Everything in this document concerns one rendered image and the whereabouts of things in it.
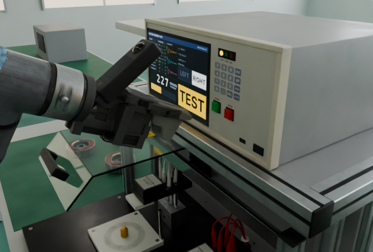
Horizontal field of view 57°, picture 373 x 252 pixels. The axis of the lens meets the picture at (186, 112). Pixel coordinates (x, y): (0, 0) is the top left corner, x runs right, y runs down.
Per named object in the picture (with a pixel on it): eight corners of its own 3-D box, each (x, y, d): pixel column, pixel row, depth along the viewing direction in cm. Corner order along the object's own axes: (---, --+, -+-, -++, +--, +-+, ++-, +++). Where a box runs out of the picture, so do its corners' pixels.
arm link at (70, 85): (48, 58, 49) (63, 70, 43) (78, 67, 52) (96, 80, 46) (32, 106, 50) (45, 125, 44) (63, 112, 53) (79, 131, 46)
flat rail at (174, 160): (286, 258, 52) (288, 243, 51) (122, 122, 100) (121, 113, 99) (291, 255, 53) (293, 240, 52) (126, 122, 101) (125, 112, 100)
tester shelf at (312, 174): (310, 239, 48) (314, 212, 46) (119, 101, 101) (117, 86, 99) (448, 155, 70) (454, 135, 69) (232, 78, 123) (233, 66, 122)
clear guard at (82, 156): (65, 212, 63) (61, 185, 61) (38, 158, 82) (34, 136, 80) (206, 162, 80) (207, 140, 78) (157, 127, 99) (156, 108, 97)
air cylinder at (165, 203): (171, 230, 93) (170, 213, 91) (157, 215, 99) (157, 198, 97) (186, 223, 96) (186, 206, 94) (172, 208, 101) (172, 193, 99)
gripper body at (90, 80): (126, 133, 60) (59, 120, 53) (142, 87, 59) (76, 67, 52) (146, 150, 54) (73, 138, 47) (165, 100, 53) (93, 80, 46)
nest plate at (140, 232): (108, 270, 80) (107, 266, 80) (87, 233, 92) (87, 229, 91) (164, 245, 88) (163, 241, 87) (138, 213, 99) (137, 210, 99)
